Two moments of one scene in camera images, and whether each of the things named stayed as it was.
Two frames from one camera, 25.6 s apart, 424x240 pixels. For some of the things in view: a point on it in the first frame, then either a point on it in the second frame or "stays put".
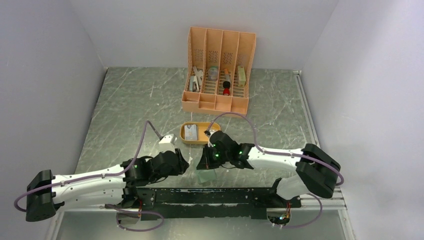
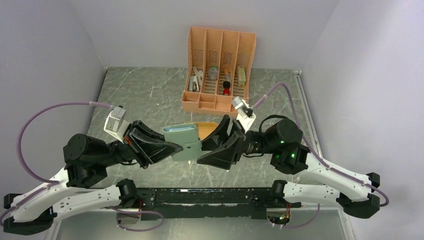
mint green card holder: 206,175 → 186,135
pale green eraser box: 241,76 stays put
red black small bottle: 226,84 stays put
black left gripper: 181,166 → 146,148
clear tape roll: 213,72 stays put
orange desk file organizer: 220,66 stays put
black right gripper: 205,162 → 228,153
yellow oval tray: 193,132 stays put
